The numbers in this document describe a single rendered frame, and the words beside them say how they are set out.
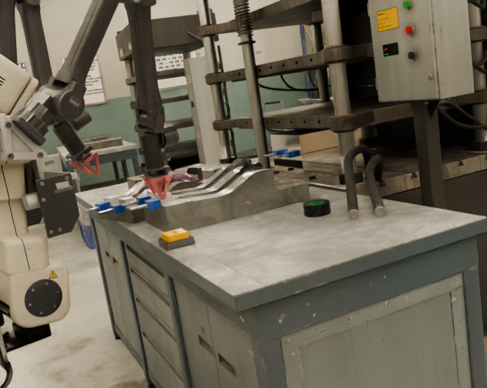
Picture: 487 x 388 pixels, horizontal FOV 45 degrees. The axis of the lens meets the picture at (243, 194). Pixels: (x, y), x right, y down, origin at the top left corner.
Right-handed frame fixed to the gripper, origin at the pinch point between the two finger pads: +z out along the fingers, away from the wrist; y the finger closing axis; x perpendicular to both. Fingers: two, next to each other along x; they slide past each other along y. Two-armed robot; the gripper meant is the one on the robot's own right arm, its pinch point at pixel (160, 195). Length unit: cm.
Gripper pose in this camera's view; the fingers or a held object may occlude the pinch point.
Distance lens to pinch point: 184.4
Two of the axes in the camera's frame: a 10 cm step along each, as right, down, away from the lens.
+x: -8.9, 2.1, -4.0
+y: -4.3, -1.0, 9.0
